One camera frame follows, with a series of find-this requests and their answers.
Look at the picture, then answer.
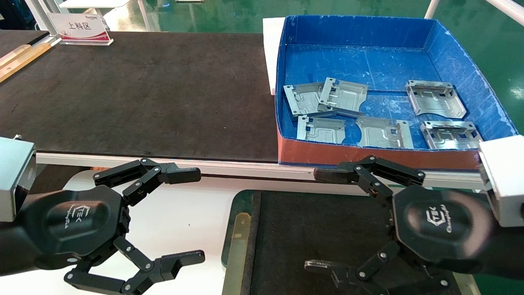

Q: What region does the black tray green rim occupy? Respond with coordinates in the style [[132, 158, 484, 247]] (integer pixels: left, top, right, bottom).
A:
[[223, 189, 481, 295]]

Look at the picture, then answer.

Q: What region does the white metal table frame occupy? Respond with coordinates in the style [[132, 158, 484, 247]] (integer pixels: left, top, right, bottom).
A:
[[36, 152, 486, 190]]

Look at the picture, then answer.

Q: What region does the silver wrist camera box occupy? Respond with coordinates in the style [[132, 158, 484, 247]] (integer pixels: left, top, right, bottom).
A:
[[478, 135, 524, 227], [0, 137, 36, 222]]

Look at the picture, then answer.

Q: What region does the brass metal strip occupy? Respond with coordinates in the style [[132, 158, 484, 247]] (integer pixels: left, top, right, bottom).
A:
[[452, 270, 481, 295], [222, 212, 251, 295]]

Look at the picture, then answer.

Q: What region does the acrylic sign red stripe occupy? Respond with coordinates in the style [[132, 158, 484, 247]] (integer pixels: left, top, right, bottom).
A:
[[46, 12, 114, 46]]

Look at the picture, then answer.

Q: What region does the blue box orange outside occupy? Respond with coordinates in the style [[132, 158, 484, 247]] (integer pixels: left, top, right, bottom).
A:
[[275, 15, 518, 172]]

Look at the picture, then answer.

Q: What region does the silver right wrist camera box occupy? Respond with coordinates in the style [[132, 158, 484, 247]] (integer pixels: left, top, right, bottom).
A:
[[478, 135, 524, 227]]

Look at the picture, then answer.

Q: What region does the stamped grey metal plate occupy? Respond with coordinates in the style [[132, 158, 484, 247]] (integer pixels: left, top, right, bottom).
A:
[[297, 115, 346, 144], [317, 77, 368, 118], [355, 116, 414, 149], [283, 82, 328, 122], [405, 80, 468, 119], [420, 120, 483, 150]]

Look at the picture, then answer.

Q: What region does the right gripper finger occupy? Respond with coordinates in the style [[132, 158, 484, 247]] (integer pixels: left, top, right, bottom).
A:
[[314, 155, 425, 207], [305, 241, 451, 295]]

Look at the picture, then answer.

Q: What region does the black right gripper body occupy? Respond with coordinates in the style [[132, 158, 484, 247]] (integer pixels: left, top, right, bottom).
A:
[[392, 185, 494, 263]]

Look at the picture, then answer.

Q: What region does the white work table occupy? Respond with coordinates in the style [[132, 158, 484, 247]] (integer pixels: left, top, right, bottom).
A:
[[0, 169, 393, 295]]

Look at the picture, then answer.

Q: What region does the large black table mat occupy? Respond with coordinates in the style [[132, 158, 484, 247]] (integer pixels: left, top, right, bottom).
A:
[[0, 31, 280, 163]]

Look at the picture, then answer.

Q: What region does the small black table mat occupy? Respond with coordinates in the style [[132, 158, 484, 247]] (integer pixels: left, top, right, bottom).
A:
[[0, 29, 50, 58]]

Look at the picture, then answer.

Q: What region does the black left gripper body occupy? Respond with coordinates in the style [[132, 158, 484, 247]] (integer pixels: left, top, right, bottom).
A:
[[18, 185, 131, 271]]

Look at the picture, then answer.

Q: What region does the brown wooden strip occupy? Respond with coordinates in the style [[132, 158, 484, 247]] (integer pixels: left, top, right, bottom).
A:
[[0, 43, 52, 83]]

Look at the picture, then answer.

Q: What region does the light wooden strip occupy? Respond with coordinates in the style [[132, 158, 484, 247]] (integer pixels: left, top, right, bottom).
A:
[[0, 44, 32, 68]]

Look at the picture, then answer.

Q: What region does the white pipe arch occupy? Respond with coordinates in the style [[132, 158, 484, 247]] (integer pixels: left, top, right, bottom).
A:
[[425, 0, 524, 26]]

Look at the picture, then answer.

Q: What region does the white foam board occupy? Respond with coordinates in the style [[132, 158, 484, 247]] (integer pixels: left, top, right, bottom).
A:
[[263, 17, 286, 95]]

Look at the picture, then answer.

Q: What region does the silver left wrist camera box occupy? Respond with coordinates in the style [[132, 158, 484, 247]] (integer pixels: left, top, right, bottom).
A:
[[0, 137, 36, 222]]

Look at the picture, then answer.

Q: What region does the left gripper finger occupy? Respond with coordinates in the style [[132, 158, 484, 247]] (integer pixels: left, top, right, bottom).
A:
[[63, 237, 205, 295], [93, 158, 201, 207]]

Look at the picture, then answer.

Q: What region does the white aluminium frame post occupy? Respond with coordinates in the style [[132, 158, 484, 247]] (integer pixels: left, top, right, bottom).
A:
[[24, 0, 68, 46]]

